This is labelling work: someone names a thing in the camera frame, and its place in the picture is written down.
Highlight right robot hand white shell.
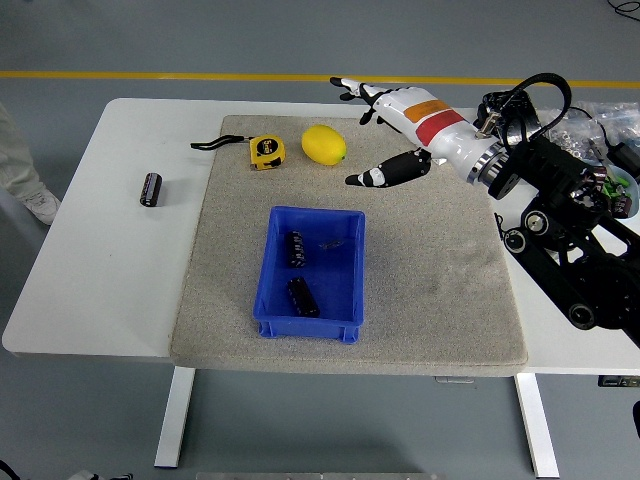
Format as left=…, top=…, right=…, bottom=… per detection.
left=329, top=76, right=497, bottom=189

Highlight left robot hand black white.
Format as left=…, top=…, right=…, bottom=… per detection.
left=69, top=469, right=134, bottom=480

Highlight dark battery with white print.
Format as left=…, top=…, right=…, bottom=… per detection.
left=138, top=172, right=164, bottom=208
left=283, top=230, right=309, bottom=270

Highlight blue plastic box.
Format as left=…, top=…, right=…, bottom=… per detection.
left=252, top=205, right=367, bottom=345

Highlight white table leg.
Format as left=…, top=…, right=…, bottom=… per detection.
left=514, top=372, right=561, bottom=479
left=153, top=367, right=196, bottom=470

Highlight black device in plastic wrap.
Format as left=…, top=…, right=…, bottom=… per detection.
left=474, top=89, right=546, bottom=146

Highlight yellow lemon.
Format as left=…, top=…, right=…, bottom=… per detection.
left=300, top=124, right=347, bottom=166

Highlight clear bag of metal nuts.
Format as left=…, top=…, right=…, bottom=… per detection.
left=547, top=117, right=604, bottom=164

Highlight grey-brown mat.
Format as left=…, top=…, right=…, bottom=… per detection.
left=168, top=114, right=529, bottom=379

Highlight clear plastic bag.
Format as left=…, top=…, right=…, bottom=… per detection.
left=572, top=99, right=640, bottom=147

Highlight green plastic pieces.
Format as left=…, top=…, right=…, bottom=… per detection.
left=601, top=175, right=629, bottom=197

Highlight light blue bowl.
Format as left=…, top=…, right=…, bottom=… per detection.
left=594, top=162, right=640, bottom=221

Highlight person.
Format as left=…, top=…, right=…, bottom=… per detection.
left=0, top=102, right=62, bottom=226

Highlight black table control panel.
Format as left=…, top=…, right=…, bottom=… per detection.
left=598, top=373, right=640, bottom=389

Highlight yellow tape measure black strap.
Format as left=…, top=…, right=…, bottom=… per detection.
left=189, top=133, right=287, bottom=172

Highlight black floor cable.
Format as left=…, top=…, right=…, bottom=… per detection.
left=607, top=0, right=640, bottom=21

